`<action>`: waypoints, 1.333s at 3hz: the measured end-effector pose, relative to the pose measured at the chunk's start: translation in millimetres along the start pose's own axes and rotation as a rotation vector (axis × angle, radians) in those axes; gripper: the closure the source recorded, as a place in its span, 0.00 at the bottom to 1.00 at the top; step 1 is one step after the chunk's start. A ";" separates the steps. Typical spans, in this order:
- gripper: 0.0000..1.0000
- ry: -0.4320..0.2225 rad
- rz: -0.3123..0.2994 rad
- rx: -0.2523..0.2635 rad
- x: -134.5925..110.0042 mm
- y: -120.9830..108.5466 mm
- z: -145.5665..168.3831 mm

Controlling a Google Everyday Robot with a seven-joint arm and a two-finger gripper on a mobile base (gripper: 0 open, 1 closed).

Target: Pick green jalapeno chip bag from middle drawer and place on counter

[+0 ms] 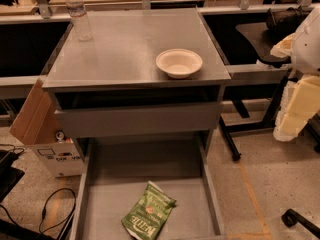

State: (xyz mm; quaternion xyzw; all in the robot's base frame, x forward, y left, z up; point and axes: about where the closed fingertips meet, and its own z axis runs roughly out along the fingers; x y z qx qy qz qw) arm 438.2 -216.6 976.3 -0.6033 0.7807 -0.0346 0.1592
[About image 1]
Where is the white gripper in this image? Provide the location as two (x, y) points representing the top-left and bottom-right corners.
(270, 6), (320, 142)

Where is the green jalapeno chip bag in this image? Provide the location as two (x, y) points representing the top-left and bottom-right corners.
(121, 181), (176, 240)

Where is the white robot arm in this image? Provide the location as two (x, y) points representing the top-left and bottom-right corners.
(270, 7), (320, 142)

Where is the grey drawer cabinet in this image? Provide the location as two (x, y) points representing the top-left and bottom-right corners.
(43, 9), (230, 138)

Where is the open grey middle drawer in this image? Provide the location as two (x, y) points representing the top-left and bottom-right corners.
(70, 137), (227, 240)

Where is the black headset device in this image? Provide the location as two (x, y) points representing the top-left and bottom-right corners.
(266, 7), (309, 35)

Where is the black side table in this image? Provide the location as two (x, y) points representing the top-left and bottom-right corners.
(218, 22), (291, 161)

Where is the white paper bowl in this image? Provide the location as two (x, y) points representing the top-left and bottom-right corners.
(156, 49), (203, 79)

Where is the black caster wheel base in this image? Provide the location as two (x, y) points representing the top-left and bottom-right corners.
(281, 209), (320, 239)

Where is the clear plastic water bottle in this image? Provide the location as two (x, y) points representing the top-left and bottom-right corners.
(65, 0), (92, 41)

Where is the cardboard box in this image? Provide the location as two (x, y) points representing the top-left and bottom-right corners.
(9, 79), (84, 177)

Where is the black equipment at left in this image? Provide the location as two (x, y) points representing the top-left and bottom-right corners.
(0, 146), (25, 202)

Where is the black cable on floor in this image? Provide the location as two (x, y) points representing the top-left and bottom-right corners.
(0, 187), (77, 236)

